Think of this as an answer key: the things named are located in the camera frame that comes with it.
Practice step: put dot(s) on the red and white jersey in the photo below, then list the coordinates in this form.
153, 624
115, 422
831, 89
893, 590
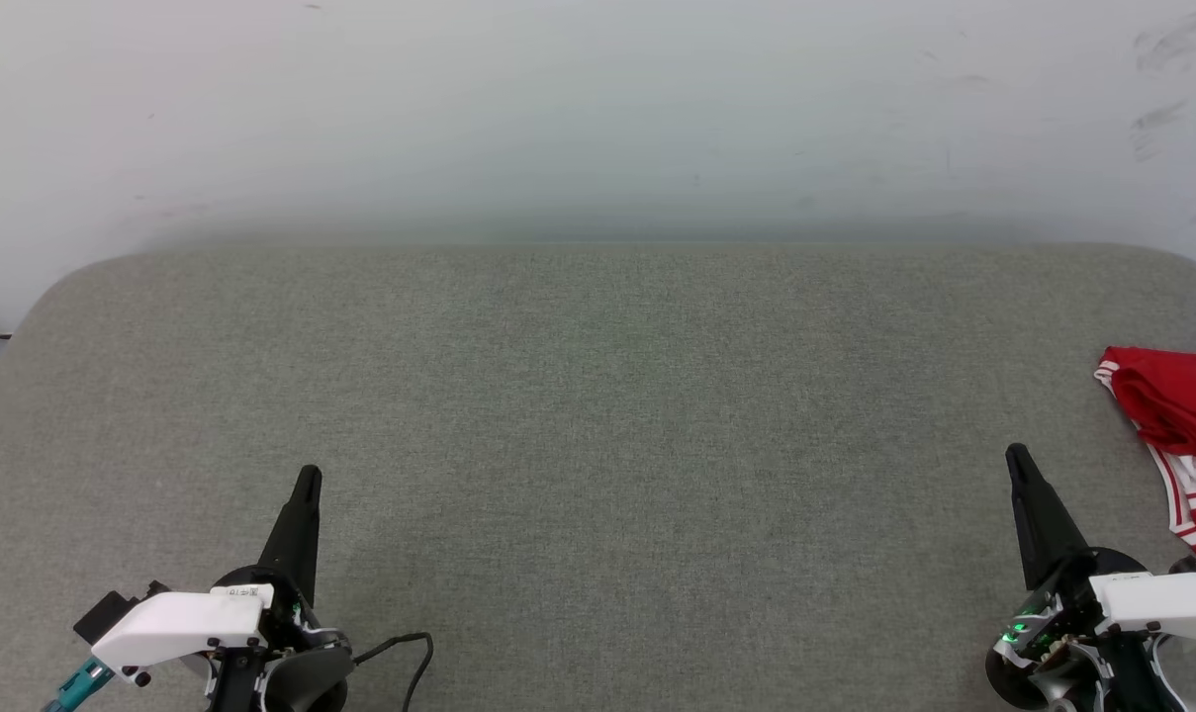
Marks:
1181, 396

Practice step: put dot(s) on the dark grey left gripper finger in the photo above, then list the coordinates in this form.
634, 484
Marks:
296, 534

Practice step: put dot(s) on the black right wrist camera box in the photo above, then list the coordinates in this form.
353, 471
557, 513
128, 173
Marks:
1018, 677

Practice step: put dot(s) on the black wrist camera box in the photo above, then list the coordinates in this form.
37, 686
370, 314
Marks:
1018, 677
113, 608

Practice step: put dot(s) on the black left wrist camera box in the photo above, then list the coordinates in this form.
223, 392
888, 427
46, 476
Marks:
113, 608

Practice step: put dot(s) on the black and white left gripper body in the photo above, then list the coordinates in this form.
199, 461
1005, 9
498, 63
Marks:
182, 623

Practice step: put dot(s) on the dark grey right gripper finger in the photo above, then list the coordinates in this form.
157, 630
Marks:
1043, 524

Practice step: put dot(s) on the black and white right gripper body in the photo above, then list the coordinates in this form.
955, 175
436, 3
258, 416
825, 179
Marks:
1151, 603

